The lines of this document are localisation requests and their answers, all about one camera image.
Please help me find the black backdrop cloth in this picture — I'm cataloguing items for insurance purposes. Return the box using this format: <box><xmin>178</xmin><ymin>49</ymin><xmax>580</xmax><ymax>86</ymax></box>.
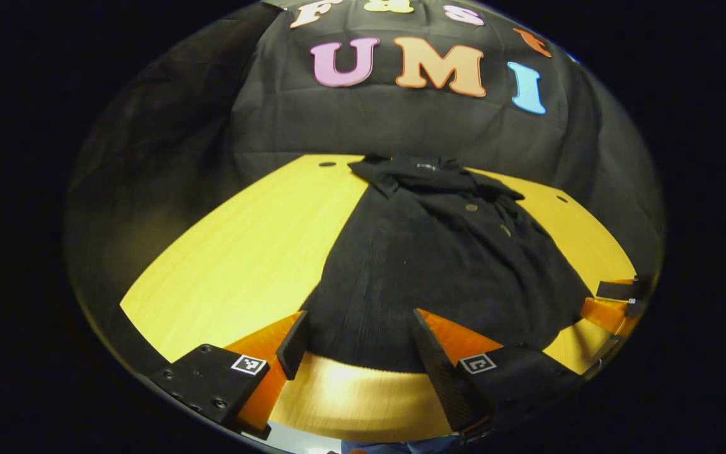
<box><xmin>64</xmin><ymin>0</ymin><xmax>666</xmax><ymax>303</ymax></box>

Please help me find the black button shirt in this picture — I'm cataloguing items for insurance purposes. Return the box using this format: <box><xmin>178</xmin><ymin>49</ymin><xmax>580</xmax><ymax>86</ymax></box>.
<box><xmin>300</xmin><ymin>153</ymin><xmax>594</xmax><ymax>374</ymax></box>

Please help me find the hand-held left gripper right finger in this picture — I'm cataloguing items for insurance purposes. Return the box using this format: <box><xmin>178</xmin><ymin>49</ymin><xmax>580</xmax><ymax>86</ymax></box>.
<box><xmin>412</xmin><ymin>308</ymin><xmax>584</xmax><ymax>436</ymax></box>

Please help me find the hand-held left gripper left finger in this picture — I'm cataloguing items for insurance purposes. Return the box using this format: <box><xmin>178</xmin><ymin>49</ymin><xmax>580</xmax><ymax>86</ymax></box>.
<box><xmin>149</xmin><ymin>310</ymin><xmax>310</xmax><ymax>441</ymax></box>

